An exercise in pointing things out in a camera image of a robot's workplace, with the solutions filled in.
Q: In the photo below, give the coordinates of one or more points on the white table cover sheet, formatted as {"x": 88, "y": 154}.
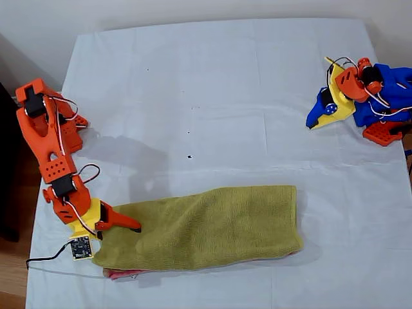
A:
{"x": 225, "y": 96}

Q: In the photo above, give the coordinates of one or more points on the blue tape piece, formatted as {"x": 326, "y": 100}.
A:
{"x": 408, "y": 154}

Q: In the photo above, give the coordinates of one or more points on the small camera on red arm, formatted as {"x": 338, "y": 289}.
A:
{"x": 81, "y": 248}

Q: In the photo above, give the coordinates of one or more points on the green towel with pink border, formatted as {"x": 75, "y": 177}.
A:
{"x": 206, "y": 225}

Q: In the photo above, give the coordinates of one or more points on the dark wooden cabinet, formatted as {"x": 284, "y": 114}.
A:
{"x": 8, "y": 199}

